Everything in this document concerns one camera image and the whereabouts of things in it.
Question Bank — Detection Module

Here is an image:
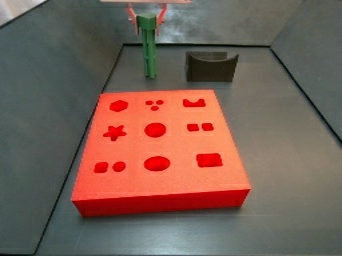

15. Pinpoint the red shape sorting board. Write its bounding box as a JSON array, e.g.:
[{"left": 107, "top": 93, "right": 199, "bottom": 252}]
[{"left": 71, "top": 90, "right": 251, "bottom": 217}]

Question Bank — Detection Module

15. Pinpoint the black curved holder block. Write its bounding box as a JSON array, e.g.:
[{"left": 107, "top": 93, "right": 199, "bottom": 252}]
[{"left": 186, "top": 51, "right": 239, "bottom": 82}]

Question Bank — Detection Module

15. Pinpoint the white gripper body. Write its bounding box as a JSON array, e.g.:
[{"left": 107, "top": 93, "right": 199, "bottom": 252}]
[{"left": 99, "top": 0, "right": 193, "bottom": 4}]

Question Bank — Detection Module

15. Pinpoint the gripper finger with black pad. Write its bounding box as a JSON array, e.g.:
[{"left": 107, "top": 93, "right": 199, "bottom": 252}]
[{"left": 157, "top": 3, "right": 167, "bottom": 36}]

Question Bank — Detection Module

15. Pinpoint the green three prong peg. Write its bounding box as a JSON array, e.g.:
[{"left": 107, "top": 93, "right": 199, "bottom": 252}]
[{"left": 137, "top": 13, "right": 157, "bottom": 79}]

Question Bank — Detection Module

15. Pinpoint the red and silver gripper finger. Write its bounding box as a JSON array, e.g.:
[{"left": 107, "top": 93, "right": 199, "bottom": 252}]
[{"left": 126, "top": 3, "right": 139, "bottom": 35}]

